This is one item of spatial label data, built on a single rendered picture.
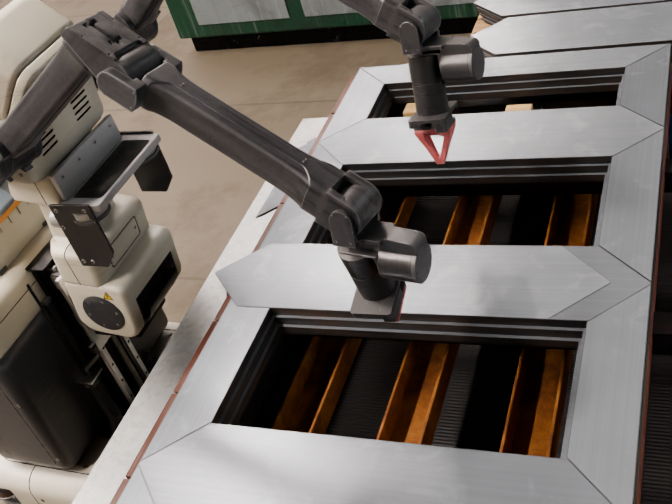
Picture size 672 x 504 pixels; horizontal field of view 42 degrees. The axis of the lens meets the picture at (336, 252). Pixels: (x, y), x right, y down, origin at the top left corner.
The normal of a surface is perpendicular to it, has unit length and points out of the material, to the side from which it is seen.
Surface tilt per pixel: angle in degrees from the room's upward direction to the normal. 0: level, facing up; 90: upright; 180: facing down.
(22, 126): 84
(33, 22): 42
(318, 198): 79
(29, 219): 92
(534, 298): 0
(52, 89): 84
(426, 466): 0
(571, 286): 0
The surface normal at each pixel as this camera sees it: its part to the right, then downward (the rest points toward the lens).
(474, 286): -0.25, -0.75
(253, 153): -0.45, 0.49
